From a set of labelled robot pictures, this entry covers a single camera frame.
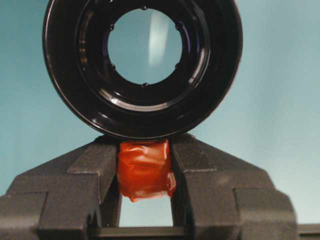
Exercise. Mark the blue-green table cloth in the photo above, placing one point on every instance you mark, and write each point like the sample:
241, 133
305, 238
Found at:
275, 75

